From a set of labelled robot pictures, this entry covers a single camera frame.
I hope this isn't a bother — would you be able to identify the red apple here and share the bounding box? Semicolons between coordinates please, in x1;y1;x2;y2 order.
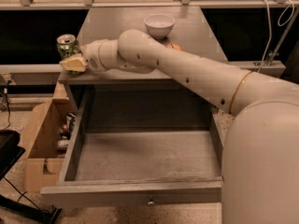
166;43;182;51

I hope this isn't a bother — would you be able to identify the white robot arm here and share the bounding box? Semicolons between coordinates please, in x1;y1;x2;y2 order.
60;30;299;224

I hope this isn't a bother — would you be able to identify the silver can in box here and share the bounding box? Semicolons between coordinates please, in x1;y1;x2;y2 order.
57;140;69;150

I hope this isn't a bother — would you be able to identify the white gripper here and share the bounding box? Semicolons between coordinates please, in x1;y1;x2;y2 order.
60;39;107;72

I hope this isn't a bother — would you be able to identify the black stand base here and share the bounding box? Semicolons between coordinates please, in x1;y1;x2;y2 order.
0;129;64;224

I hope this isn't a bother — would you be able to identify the cardboard box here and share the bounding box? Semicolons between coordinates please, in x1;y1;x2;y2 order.
21;99;72;192

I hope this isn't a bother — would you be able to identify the white cable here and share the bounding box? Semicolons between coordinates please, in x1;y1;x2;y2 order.
256;0;273;75

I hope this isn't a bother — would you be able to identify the can in cardboard box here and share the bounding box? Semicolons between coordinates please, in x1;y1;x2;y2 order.
59;112;77;140

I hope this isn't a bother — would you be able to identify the white ceramic bowl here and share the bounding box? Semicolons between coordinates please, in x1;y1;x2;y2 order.
144;14;175;39

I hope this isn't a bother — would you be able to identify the open grey top drawer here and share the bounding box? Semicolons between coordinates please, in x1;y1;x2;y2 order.
41;90;221;208

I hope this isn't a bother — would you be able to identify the black cable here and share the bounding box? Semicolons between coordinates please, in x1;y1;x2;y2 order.
1;79;13;131

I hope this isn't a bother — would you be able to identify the green soda can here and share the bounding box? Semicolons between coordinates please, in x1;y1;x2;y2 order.
57;34;81;74

